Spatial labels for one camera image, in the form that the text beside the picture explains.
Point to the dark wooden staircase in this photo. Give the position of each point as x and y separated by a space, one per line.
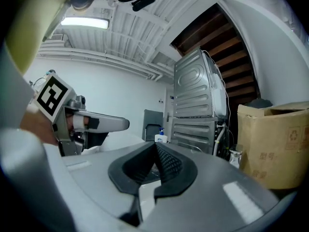
217 40

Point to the brown cardboard box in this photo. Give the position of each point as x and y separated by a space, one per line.
275 149

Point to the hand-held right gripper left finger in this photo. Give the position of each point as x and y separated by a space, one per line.
96 173

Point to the person's yellow-green sleeve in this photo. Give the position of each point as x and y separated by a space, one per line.
36 20

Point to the silver washing machine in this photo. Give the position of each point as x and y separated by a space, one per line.
193 134

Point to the white ceiling pipes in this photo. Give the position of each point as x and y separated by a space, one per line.
96 57

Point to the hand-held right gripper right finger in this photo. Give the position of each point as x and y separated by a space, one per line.
205 197

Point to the white door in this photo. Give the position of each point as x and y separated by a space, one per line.
169 120

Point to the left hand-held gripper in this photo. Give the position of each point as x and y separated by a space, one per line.
51 94

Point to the silver dryer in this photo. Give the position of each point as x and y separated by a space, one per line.
193 88

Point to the person's left forearm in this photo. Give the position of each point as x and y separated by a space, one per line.
36 127

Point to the person's left hand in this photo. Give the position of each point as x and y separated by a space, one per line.
69 123

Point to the ceiling air vent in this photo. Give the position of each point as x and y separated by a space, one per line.
56 37

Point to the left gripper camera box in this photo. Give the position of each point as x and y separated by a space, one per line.
82 99

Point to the grey panel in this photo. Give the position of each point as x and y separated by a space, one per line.
152 122

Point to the white bottle with blue pump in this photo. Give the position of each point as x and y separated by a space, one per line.
159 137

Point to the dark grey object behind box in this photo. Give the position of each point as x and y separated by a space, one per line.
260 103

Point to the long ceiling light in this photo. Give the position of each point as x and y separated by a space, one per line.
84 22

